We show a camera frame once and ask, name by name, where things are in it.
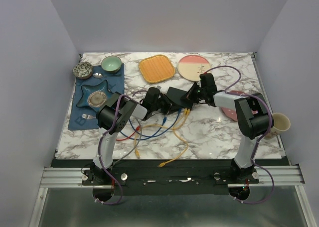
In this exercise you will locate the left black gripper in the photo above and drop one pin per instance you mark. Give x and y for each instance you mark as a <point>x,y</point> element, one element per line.
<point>168,109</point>

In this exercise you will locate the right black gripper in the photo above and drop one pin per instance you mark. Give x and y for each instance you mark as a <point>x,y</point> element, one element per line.
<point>196,86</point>

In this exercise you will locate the black network switch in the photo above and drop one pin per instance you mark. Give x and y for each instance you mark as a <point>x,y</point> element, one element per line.
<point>178,98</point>

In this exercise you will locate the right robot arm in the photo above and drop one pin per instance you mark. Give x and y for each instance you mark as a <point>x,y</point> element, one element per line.
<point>253,115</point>

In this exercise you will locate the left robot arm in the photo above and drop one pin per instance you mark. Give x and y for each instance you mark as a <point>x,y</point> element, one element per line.
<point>116,112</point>

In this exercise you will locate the pink and cream plate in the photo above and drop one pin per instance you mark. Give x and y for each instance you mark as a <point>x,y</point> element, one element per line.
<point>191,66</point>

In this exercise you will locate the pink dotted plate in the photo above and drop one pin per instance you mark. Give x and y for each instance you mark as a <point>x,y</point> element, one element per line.
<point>229,112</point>

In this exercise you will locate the orange woven square tray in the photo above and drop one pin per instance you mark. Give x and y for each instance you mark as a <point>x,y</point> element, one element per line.
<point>156,69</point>

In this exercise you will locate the green ceramic bowl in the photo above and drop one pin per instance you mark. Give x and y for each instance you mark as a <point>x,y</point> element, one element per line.
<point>111,64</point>

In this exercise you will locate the small round saucer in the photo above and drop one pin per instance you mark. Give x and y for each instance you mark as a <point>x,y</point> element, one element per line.
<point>96,99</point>

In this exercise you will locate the blue star-shaped dish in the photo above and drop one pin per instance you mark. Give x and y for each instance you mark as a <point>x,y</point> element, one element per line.
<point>83,91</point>

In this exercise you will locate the silver metal spoon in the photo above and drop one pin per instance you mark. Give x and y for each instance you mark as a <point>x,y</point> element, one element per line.
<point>99,75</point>

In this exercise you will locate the blue cloth placemat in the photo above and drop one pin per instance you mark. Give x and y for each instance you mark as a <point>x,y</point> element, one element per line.
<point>76,122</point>

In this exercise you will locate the silver fork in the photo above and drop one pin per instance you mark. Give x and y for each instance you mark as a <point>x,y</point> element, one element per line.
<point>88,117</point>

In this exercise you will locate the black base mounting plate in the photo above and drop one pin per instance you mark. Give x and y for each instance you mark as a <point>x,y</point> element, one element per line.
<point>181,177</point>

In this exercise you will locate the cream ceramic mug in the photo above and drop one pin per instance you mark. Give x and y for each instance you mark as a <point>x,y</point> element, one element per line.
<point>281,124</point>

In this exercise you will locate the patterned small bowl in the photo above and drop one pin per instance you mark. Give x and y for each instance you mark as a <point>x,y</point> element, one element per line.
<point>83,70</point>

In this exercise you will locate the aluminium rail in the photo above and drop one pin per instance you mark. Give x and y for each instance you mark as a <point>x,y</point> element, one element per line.
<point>73,178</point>

